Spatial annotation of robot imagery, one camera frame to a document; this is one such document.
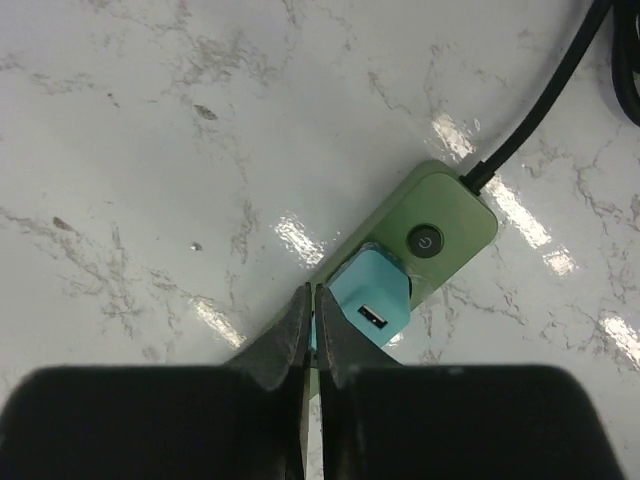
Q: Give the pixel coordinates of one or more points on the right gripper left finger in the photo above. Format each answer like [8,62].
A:
[243,419]

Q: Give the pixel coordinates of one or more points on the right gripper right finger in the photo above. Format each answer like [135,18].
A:
[385,420]

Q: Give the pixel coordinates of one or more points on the teal usb charger plug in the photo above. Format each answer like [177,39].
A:
[373,290]

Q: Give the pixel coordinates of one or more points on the green power strip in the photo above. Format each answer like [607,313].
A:
[434,223]

